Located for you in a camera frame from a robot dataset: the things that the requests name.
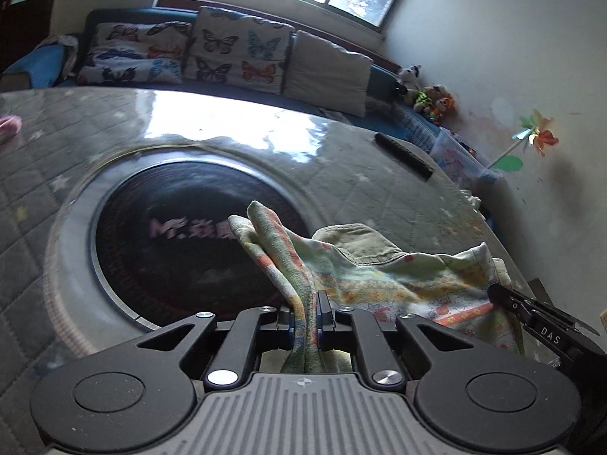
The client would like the round black hot plate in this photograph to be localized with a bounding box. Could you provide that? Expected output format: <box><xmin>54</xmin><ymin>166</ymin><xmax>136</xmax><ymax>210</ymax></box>
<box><xmin>47</xmin><ymin>144</ymin><xmax>333</xmax><ymax>333</ymax></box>

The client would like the colourful pinwheel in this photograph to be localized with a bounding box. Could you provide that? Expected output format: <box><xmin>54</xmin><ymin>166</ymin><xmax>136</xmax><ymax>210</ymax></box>
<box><xmin>486</xmin><ymin>108</ymin><xmax>560</xmax><ymax>171</ymax></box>

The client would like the black remote control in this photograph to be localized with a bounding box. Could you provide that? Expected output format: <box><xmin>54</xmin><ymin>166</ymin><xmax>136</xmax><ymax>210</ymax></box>
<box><xmin>374</xmin><ymin>133</ymin><xmax>434</xmax><ymax>181</ymax></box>

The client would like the blue bag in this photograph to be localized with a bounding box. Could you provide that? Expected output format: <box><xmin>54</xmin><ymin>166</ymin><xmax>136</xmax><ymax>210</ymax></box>
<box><xmin>2</xmin><ymin>33</ymin><xmax>79</xmax><ymax>79</ymax></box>

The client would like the dark blue sofa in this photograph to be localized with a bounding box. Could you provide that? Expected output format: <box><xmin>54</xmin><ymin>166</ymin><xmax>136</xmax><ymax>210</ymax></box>
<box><xmin>0</xmin><ymin>7</ymin><xmax>456</xmax><ymax>152</ymax></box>

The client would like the square butterfly print cushion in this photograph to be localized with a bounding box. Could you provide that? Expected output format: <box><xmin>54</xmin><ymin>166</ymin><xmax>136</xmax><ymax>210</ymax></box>
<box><xmin>182</xmin><ymin>6</ymin><xmax>297</xmax><ymax>96</ymax></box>

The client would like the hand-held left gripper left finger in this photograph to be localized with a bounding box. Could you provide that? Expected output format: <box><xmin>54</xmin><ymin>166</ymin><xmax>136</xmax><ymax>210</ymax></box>
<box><xmin>135</xmin><ymin>306</ymin><xmax>297</xmax><ymax>387</ymax></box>

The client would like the floral patterned child's garment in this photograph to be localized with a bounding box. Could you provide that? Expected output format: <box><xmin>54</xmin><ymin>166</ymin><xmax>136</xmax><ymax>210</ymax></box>
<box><xmin>228</xmin><ymin>200</ymin><xmax>527</xmax><ymax>375</ymax></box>

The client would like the orange plush toy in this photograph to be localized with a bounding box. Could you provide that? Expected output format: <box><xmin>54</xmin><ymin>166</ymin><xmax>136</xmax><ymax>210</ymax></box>
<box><xmin>424</xmin><ymin>84</ymin><xmax>457</xmax><ymax>120</ymax></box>

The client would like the wide butterfly print cushion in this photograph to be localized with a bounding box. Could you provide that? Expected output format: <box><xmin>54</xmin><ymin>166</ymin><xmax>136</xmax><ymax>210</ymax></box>
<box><xmin>78</xmin><ymin>21</ymin><xmax>193</xmax><ymax>86</ymax></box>

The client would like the plain beige cushion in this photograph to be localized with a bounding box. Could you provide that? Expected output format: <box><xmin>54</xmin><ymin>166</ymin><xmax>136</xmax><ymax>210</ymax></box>
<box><xmin>282</xmin><ymin>31</ymin><xmax>375</xmax><ymax>117</ymax></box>

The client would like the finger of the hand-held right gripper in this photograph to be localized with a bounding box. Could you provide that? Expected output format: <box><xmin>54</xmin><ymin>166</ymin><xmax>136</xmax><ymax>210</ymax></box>
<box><xmin>487</xmin><ymin>283</ymin><xmax>599</xmax><ymax>349</ymax></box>

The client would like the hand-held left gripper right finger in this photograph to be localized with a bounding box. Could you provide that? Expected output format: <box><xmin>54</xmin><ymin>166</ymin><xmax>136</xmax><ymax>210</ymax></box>
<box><xmin>317</xmin><ymin>290</ymin><xmax>480</xmax><ymax>392</ymax></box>

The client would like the clear plastic storage box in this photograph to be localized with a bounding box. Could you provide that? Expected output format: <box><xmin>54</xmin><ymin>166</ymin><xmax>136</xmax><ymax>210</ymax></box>
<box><xmin>429</xmin><ymin>126</ymin><xmax>503</xmax><ymax>195</ymax></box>

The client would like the pink soft item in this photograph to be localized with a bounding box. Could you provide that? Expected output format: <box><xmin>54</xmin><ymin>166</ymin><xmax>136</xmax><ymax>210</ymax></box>
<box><xmin>0</xmin><ymin>115</ymin><xmax>22</xmax><ymax>145</ymax></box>

